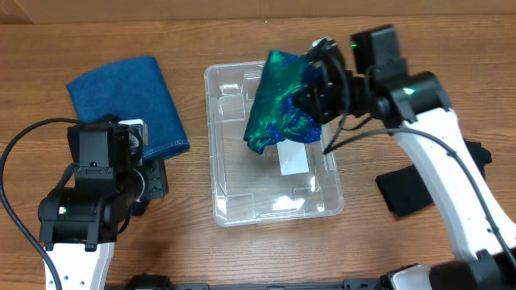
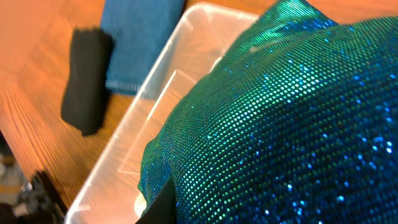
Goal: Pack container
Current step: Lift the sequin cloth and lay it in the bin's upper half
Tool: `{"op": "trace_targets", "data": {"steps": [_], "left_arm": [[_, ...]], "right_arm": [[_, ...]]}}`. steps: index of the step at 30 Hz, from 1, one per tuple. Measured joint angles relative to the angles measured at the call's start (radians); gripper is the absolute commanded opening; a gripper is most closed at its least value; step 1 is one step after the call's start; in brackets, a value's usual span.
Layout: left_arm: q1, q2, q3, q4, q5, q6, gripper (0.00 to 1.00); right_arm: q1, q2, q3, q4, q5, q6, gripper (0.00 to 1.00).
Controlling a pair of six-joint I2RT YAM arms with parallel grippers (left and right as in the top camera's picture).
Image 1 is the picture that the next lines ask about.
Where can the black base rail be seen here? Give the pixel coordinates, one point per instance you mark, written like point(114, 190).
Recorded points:
point(155, 282)

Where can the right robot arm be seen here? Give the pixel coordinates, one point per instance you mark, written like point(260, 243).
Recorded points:
point(417, 112)

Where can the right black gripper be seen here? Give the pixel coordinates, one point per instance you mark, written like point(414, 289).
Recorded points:
point(330, 90)

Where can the clear plastic container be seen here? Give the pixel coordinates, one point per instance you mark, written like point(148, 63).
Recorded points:
point(248, 188)

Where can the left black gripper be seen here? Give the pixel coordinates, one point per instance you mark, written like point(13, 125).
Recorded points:
point(157, 180)

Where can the white label in container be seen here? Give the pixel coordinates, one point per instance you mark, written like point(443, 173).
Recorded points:
point(292, 158)

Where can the blue glitter cloth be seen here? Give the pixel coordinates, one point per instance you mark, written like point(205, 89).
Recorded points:
point(274, 117)

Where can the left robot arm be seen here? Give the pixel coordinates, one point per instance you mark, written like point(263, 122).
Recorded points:
point(79, 226)

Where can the folded blue denim cloth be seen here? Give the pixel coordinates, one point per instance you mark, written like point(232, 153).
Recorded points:
point(130, 89)

